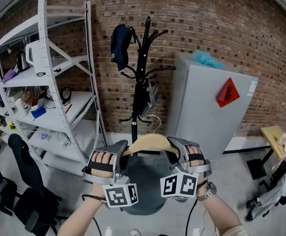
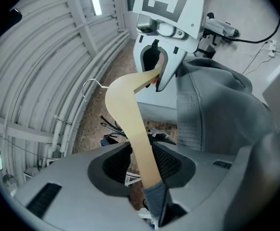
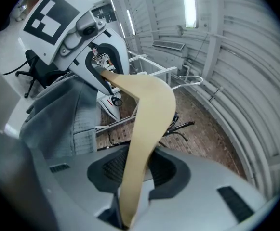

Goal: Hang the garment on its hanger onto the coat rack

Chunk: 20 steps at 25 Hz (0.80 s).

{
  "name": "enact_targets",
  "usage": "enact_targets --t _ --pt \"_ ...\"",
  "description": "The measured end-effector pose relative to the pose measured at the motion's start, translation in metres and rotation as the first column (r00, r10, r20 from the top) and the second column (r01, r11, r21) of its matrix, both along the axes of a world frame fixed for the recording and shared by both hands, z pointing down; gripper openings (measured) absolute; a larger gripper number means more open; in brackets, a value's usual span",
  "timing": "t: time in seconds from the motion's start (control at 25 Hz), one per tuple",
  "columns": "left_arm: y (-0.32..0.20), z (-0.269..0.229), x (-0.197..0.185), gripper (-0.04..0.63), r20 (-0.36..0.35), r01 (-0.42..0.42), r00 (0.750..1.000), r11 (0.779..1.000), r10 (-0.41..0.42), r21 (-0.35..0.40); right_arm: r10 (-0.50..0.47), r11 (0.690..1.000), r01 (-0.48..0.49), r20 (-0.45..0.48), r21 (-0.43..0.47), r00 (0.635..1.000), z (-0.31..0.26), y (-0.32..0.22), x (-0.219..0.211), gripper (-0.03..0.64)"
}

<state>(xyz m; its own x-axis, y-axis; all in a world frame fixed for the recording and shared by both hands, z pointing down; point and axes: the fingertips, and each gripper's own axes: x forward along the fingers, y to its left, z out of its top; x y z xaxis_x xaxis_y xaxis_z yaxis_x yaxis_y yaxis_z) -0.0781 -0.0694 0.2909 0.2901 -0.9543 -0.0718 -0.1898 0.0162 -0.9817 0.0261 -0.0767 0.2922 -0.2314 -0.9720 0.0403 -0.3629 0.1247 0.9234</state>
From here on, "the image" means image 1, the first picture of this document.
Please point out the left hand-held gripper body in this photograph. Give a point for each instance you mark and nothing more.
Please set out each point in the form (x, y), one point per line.
(119, 197)

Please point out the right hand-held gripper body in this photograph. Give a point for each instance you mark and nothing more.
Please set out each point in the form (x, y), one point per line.
(179, 185)

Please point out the dark grey garment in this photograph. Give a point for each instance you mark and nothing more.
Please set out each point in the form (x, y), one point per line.
(147, 176)

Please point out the wooden clothes hanger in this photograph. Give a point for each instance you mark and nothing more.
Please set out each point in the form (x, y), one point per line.
(150, 142)

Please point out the black coat rack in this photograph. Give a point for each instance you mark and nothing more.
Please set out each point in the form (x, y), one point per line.
(140, 82)

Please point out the person's left forearm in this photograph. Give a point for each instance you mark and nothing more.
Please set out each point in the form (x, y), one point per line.
(83, 217)

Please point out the person's right hand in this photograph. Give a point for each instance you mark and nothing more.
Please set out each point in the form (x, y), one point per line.
(193, 149)

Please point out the person's left hand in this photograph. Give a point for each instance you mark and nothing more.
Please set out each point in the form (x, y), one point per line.
(102, 157)

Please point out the silver wristwatch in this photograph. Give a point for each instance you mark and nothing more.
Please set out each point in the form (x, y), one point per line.
(208, 190)

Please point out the grey refrigerator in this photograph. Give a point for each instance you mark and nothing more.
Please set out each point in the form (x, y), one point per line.
(201, 112)

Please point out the grey bag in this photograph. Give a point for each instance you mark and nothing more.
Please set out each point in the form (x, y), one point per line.
(150, 97)

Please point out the purple print packet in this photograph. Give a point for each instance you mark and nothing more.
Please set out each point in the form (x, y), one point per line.
(45, 136)

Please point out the red pen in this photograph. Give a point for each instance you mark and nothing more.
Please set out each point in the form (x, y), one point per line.
(69, 108)

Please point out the red diamond sticker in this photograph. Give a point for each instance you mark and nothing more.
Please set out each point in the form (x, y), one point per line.
(227, 93)

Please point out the wooden table with black legs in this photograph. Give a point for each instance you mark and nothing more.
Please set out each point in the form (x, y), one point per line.
(272, 134)

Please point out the light wooden stand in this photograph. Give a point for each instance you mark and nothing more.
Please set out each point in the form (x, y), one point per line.
(283, 144)

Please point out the blue cloth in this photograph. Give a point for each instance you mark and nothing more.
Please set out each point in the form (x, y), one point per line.
(38, 112)

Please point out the blue white label sticker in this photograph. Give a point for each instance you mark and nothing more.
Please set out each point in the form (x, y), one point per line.
(252, 86)

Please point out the yellow flowers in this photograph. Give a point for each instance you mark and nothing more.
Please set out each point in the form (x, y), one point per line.
(11, 126)

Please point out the dried brown flowers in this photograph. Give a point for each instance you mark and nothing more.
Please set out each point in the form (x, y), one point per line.
(30, 97)

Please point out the white cup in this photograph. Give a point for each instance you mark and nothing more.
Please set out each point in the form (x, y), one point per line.
(20, 107)

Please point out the dark blue cap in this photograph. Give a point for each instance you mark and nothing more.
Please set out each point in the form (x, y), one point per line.
(119, 45)

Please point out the white electric kettle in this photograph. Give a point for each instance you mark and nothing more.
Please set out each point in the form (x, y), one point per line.
(37, 56)

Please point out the purple cloth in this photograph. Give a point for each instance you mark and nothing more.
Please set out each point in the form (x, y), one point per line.
(9, 75)

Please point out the black steel kettle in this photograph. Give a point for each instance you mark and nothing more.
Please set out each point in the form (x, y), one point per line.
(22, 61)

